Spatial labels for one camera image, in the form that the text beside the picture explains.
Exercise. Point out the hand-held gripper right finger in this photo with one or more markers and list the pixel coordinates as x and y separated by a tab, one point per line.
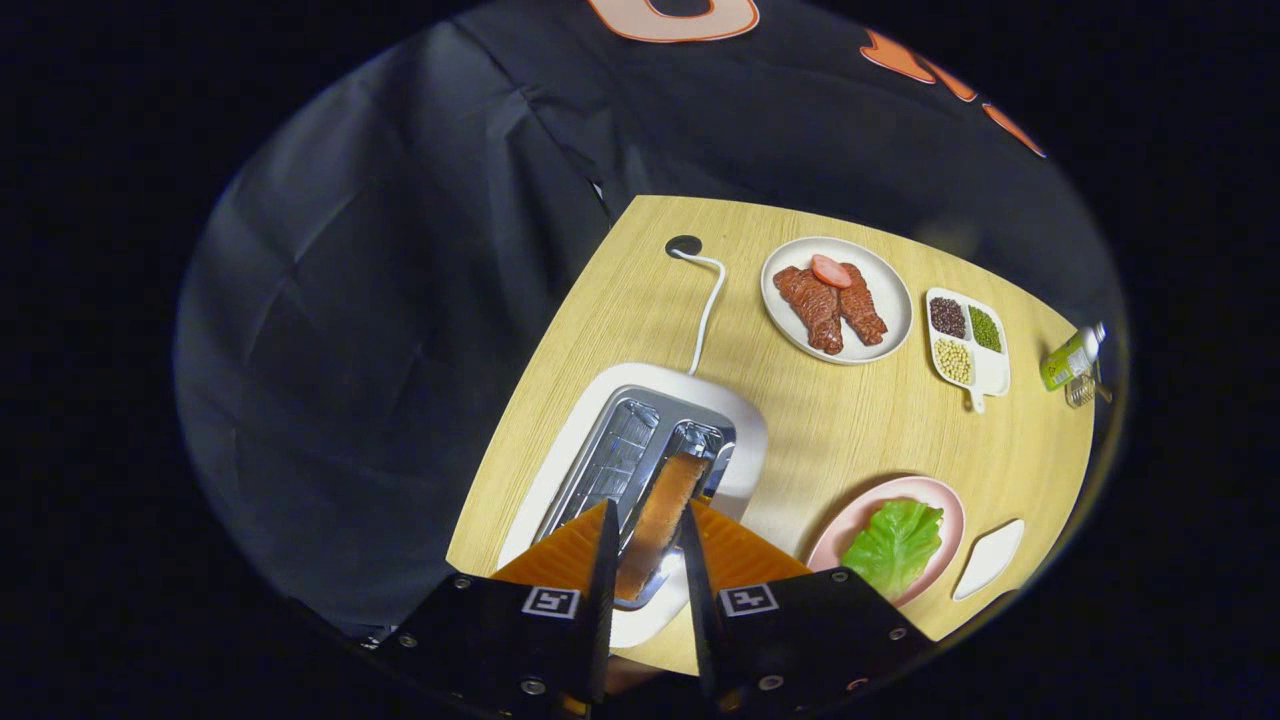
700	610

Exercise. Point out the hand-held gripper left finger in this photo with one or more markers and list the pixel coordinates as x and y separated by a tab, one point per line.
604	600

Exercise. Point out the toasted bread slice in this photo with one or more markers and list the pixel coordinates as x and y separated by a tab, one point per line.
660	520

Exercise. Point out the green lettuce leaf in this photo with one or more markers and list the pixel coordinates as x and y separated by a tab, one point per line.
893	548

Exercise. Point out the pink plate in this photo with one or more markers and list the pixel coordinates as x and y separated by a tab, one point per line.
835	535

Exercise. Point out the white toaster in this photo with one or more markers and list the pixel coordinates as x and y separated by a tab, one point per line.
745	440

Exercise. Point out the white rounded square plate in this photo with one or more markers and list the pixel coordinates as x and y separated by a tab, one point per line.
990	558

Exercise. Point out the brown meat piece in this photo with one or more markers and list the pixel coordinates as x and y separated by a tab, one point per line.
812	308
862	308

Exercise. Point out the pile of yellow soybeans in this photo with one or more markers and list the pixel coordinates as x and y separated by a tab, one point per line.
953	361

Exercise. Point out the red sausage slice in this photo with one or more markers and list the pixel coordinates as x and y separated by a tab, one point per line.
830	271

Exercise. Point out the round white plate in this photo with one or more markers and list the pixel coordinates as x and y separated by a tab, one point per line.
885	290

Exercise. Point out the white divided dish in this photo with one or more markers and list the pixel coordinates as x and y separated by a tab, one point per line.
992	372

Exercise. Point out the pile of dark red beans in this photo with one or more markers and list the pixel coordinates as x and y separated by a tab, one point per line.
947	317

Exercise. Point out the pile of green beans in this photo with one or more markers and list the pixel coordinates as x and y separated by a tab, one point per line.
985	328

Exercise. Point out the silver green drink bottle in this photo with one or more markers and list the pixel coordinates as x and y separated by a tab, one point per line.
1068	358

